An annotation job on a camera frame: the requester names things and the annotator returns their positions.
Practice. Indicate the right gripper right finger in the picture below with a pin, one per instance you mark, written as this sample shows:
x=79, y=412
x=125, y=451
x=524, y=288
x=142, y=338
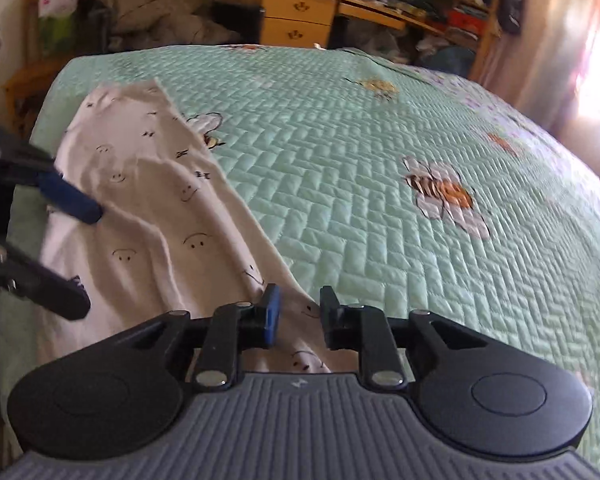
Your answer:
x=366, y=331

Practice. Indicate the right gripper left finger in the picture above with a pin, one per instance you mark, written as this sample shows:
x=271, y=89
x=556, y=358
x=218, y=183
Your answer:
x=233, y=329

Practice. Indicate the wooden drawer desk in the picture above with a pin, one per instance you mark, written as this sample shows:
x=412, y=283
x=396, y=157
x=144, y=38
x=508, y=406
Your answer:
x=310, y=23

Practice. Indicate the black armchair with clothes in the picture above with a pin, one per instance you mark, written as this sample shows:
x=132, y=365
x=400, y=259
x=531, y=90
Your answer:
x=108, y=26

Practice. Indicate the beige smiley print baby garment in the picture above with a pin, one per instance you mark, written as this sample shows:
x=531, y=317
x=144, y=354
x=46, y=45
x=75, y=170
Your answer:
x=174, y=234

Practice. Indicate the pink window curtains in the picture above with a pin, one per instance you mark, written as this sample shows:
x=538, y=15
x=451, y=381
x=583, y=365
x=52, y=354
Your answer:
x=536, y=71

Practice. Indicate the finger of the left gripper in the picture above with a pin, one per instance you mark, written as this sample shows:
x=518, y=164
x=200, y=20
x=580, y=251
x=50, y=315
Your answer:
x=22, y=163
x=26, y=278

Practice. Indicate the black bag on shelf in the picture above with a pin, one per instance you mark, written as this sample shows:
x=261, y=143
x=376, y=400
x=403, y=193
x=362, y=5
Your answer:
x=510, y=16

